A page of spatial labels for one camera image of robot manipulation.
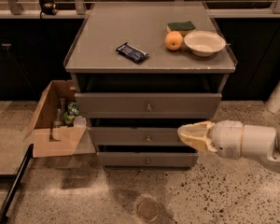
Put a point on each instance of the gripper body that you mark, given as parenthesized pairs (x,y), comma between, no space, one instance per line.
(228,137)

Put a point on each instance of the grey bottom drawer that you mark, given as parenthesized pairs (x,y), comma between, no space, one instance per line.
(146,159)

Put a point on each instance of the grey drawer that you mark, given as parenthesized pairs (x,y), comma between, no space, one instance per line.
(116,105)
(122,136)
(146,159)

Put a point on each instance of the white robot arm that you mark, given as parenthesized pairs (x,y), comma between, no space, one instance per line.
(232,139)

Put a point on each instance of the grey drawer cabinet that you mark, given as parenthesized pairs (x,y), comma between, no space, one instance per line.
(95,66)

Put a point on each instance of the grey middle drawer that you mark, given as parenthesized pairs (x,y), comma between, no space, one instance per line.
(122,136)

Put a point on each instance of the grey top drawer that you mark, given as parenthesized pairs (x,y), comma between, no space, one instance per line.
(116,105)

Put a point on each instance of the open cardboard box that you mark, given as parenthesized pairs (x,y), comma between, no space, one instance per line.
(64,141)

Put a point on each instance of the round floor drain cover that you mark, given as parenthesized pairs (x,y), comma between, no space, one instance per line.
(148,210)

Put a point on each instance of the white bowl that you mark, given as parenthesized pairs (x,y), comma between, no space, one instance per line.
(204,43)

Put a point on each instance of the orange round fruit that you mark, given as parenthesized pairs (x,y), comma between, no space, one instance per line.
(173,40)

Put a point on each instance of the green yellow sponge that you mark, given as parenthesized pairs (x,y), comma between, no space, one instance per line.
(183,27)

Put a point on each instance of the dark blue snack packet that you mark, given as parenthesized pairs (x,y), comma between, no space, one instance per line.
(131,53)

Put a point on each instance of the white plastic cup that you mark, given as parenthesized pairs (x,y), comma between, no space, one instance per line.
(79,121)

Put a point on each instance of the green crumpled packet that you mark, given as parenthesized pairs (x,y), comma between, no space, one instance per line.
(71,113)

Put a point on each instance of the clear glass bottle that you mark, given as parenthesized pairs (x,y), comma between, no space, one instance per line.
(58,122)

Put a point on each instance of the black floor bar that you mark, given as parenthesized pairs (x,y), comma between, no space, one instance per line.
(14,183)

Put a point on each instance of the black device on ledge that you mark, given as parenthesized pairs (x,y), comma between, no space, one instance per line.
(48,9)

